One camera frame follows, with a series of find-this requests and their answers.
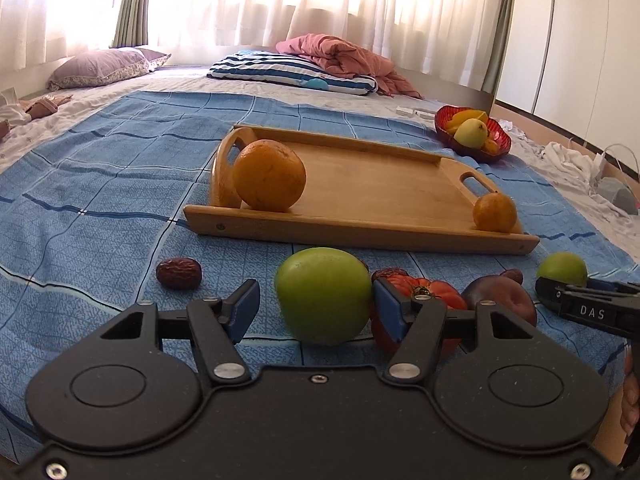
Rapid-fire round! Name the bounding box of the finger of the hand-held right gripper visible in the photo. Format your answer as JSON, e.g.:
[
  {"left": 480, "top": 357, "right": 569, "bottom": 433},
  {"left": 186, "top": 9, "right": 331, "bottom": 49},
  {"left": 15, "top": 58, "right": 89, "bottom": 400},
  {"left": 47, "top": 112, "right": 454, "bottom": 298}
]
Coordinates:
[
  {"left": 535, "top": 277, "right": 572, "bottom": 315},
  {"left": 565, "top": 280, "right": 626, "bottom": 295}
]

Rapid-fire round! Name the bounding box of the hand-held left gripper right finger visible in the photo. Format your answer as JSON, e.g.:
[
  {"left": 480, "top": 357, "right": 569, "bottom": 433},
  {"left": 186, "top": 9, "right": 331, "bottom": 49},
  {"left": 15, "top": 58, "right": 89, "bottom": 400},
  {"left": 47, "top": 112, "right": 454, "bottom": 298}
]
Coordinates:
[{"left": 372, "top": 279, "right": 539, "bottom": 385}]

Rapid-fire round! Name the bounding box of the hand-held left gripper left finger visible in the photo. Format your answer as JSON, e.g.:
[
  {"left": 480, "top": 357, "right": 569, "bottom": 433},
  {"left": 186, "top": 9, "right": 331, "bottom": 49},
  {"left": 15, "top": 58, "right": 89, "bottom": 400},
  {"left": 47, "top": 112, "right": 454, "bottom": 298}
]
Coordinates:
[{"left": 95, "top": 279, "right": 262, "bottom": 388}]

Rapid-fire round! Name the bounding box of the small green apple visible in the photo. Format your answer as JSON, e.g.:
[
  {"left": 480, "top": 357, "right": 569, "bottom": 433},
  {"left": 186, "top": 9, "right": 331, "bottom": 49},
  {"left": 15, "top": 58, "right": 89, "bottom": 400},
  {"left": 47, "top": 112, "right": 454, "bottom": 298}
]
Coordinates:
[{"left": 536, "top": 252, "right": 589, "bottom": 288}]

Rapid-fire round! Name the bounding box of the dark purple plum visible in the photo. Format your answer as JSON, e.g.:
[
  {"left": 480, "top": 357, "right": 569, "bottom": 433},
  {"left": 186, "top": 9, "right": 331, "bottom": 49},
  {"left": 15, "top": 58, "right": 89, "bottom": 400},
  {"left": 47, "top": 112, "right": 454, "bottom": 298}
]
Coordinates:
[{"left": 460, "top": 274, "right": 538, "bottom": 330}]

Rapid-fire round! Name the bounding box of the red ribbed tomato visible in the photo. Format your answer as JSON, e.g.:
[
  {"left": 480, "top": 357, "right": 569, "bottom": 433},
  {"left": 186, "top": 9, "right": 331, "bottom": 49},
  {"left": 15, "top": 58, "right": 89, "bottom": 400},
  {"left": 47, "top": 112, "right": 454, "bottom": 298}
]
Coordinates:
[{"left": 370, "top": 274, "right": 463, "bottom": 358}]

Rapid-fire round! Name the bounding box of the large green apple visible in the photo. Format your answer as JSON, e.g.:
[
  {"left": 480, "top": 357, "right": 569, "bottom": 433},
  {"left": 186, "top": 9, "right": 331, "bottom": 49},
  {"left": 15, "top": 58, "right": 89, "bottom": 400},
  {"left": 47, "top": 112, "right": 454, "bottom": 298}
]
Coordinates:
[{"left": 274, "top": 247, "right": 373, "bottom": 346}]

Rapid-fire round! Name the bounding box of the wooden tray with handles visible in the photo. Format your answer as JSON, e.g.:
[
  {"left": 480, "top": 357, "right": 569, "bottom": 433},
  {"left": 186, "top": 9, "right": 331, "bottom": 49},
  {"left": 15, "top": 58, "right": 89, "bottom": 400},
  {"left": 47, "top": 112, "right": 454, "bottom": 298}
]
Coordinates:
[{"left": 182, "top": 124, "right": 541, "bottom": 257}]

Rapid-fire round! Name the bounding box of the person's right hand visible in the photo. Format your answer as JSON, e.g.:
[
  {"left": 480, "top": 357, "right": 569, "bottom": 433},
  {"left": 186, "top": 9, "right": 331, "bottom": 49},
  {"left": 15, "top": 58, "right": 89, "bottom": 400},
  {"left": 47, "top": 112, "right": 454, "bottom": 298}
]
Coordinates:
[{"left": 622, "top": 354, "right": 640, "bottom": 442}]

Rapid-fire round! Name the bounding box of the grey pouch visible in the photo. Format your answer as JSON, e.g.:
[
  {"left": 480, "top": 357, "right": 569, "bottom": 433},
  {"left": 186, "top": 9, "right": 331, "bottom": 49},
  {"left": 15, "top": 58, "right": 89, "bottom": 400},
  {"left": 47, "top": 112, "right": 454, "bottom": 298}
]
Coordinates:
[{"left": 597, "top": 176, "right": 638, "bottom": 216}]

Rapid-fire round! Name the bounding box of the small orange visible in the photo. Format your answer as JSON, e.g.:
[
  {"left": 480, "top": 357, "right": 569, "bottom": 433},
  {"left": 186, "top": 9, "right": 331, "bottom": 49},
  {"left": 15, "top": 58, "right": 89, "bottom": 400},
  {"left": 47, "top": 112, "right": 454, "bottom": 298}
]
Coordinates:
[{"left": 472, "top": 191, "right": 518, "bottom": 233}]

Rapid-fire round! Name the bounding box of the white crumpled cloth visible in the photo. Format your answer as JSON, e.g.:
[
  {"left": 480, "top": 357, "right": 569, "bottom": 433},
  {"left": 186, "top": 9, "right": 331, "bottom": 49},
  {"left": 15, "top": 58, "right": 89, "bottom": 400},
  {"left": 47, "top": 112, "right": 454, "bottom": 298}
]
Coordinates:
[{"left": 520, "top": 141, "right": 608, "bottom": 196}]

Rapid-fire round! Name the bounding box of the large orange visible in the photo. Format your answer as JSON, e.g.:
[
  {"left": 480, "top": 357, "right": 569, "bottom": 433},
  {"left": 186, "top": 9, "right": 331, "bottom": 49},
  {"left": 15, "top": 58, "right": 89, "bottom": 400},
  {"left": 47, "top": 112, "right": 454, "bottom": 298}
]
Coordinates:
[{"left": 232, "top": 139, "right": 307, "bottom": 213}]

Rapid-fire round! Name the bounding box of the red glass bowl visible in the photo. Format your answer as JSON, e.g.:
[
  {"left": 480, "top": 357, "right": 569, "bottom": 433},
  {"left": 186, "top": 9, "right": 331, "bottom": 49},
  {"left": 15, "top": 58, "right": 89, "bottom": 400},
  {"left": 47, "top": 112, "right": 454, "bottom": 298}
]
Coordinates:
[{"left": 434, "top": 105, "right": 511, "bottom": 163}]

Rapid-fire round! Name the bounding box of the yellow pear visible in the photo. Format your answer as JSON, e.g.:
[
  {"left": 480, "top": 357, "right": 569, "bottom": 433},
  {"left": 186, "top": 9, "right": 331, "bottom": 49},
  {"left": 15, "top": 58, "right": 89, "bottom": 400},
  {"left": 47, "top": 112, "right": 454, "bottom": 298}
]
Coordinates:
[{"left": 454, "top": 118, "right": 488, "bottom": 149}]

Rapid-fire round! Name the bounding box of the blue checked blanket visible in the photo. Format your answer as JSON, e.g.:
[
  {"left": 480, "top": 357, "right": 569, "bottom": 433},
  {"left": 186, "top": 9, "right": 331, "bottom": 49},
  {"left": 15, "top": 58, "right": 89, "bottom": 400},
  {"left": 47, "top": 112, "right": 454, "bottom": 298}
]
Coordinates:
[{"left": 0, "top": 91, "right": 640, "bottom": 461}]

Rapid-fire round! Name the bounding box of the yellow star fruit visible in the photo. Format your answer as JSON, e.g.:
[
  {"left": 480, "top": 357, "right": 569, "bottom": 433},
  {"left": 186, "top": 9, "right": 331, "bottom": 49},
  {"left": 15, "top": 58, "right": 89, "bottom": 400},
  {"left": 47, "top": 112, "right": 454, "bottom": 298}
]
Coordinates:
[{"left": 445, "top": 109, "right": 488, "bottom": 133}]

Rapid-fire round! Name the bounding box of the blue white striped pillow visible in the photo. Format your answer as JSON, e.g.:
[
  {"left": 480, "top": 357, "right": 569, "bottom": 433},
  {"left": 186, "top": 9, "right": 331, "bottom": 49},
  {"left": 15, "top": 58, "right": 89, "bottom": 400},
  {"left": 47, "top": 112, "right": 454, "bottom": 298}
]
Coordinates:
[{"left": 207, "top": 50, "right": 379, "bottom": 96}]

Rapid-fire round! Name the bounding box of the white wardrobe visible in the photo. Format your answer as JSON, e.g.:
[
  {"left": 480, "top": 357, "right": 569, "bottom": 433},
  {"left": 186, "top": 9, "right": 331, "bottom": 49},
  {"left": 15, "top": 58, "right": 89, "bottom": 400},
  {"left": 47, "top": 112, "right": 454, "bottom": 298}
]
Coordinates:
[{"left": 492, "top": 0, "right": 640, "bottom": 156}]

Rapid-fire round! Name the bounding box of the white patterned bed sheet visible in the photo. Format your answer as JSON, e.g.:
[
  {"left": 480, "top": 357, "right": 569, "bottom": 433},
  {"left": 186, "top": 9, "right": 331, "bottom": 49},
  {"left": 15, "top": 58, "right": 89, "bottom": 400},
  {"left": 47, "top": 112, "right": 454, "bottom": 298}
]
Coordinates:
[{"left": 0, "top": 62, "right": 640, "bottom": 261}]

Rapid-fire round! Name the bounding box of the pink quilt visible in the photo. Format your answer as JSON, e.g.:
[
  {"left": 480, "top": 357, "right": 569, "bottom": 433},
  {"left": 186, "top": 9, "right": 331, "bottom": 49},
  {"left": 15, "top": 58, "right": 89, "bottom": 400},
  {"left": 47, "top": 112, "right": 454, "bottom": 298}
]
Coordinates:
[{"left": 276, "top": 33, "right": 423, "bottom": 99}]

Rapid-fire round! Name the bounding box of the green curtain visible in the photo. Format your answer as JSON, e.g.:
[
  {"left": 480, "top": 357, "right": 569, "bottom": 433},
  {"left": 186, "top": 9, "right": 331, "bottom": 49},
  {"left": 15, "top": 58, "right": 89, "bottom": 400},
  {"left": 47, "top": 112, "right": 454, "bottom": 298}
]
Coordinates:
[
  {"left": 111, "top": 0, "right": 151, "bottom": 50},
  {"left": 482, "top": 0, "right": 518, "bottom": 93}
]

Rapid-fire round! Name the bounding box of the small purple pillow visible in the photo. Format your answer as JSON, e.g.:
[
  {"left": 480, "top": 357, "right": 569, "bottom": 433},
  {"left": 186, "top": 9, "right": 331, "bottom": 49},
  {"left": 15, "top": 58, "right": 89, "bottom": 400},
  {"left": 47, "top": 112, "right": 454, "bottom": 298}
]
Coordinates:
[{"left": 135, "top": 46, "right": 172, "bottom": 72}]

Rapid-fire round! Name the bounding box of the large purple pillow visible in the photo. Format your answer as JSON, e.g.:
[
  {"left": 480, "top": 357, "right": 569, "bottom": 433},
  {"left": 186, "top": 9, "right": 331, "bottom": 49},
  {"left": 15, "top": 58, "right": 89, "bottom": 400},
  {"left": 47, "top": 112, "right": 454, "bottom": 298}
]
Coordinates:
[{"left": 47, "top": 49, "right": 151, "bottom": 92}]

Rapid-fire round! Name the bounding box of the pink garment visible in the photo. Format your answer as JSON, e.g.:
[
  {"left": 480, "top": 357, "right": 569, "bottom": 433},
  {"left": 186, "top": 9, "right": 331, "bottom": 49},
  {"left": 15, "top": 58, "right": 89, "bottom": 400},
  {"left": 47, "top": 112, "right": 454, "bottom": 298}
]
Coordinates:
[{"left": 22, "top": 92, "right": 75, "bottom": 118}]

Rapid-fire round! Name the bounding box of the white garment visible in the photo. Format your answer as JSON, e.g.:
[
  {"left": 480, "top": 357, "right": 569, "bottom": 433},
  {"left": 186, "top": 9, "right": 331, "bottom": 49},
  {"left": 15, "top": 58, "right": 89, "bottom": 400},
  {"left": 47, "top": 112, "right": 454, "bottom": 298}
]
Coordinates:
[{"left": 0, "top": 87, "right": 33, "bottom": 128}]

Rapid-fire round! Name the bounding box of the white sheer curtain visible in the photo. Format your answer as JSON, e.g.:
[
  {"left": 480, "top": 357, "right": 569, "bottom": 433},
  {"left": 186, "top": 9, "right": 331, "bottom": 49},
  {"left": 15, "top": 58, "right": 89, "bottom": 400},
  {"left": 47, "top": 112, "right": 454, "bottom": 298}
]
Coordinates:
[{"left": 0, "top": 0, "right": 516, "bottom": 76}]

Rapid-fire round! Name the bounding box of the white charger with cable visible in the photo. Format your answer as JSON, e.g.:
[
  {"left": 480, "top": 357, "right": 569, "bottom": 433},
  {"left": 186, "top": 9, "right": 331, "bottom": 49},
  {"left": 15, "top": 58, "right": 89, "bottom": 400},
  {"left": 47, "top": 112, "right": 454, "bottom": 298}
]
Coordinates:
[{"left": 590, "top": 142, "right": 640, "bottom": 196}]

